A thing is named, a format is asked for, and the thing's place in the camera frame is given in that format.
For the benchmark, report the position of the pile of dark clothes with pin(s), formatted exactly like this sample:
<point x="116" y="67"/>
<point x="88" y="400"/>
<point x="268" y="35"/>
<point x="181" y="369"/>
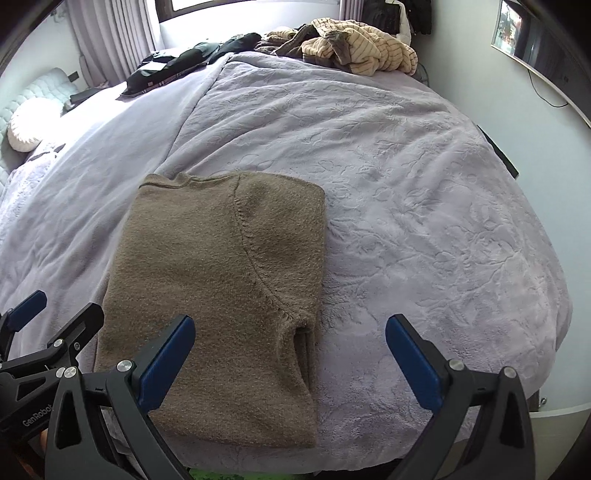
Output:
<point x="175" y="62"/>

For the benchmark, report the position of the black furniture by window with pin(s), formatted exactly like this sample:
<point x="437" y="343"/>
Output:
<point x="383" y="16"/>

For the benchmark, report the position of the lavender embossed blanket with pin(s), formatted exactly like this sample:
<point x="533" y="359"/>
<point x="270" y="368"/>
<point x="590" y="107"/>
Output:
<point x="392" y="184"/>

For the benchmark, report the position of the yellow striped clothes pile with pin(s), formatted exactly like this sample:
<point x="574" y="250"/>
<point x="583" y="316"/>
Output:
<point x="369" y="46"/>

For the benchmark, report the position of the dark framed window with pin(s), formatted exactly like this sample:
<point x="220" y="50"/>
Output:
<point x="231" y="3"/>

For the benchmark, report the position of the brown knitted sweater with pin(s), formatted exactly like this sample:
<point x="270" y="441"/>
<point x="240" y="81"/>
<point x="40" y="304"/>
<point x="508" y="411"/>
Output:
<point x="207" y="277"/>

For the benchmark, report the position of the round white pillow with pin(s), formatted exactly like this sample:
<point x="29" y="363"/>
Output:
<point x="25" y="127"/>

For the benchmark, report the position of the black flat object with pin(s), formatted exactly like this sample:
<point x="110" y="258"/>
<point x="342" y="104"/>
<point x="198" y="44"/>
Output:
<point x="83" y="95"/>

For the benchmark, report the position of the green patterned cloth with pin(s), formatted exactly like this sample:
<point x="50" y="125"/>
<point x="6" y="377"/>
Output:
<point x="221" y="475"/>

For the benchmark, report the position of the grey pleated curtain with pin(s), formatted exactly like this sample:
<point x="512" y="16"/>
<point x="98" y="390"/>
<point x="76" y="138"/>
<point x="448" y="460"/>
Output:
<point x="111" y="37"/>

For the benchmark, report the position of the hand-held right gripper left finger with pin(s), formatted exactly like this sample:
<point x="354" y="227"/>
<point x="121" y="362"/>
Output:
<point x="170" y="357"/>

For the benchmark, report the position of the grey quilted headboard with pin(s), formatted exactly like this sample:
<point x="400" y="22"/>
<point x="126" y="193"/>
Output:
<point x="41" y="87"/>

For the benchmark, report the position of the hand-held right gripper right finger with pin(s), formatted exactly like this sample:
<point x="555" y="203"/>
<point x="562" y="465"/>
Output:
<point x="413" y="362"/>

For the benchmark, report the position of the brown crumpled garment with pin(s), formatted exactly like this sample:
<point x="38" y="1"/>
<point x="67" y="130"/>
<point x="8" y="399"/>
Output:
<point x="286" y="44"/>

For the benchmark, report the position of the wall-mounted screen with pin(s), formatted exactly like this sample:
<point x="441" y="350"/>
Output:
<point x="531" y="41"/>

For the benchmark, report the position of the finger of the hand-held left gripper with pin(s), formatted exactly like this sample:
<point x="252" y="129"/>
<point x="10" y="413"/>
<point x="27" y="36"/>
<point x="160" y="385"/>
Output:
<point x="27" y="308"/>
<point x="85" y="321"/>

